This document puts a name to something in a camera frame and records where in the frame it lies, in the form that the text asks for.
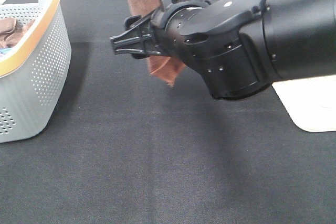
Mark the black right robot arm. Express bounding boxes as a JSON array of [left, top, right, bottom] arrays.
[[110, 0, 335, 100]]

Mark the brown towel in basket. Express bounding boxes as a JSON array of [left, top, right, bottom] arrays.
[[1, 17, 35, 49]]

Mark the cream bin with grey rim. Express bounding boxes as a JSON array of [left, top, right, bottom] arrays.
[[262, 0, 336, 133]]

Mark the black table cloth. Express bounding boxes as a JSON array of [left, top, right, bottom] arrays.
[[1, 0, 335, 223]]

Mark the grey perforated laundry basket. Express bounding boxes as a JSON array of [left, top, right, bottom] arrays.
[[1, 0, 71, 143]]

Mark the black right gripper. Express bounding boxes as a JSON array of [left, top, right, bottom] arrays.
[[110, 11, 168, 59]]

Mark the blue towel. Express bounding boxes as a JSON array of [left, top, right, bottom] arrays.
[[0, 48, 12, 57]]

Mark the brown towel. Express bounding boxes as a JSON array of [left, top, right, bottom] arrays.
[[128, 0, 186, 87], [1, 17, 35, 49]]

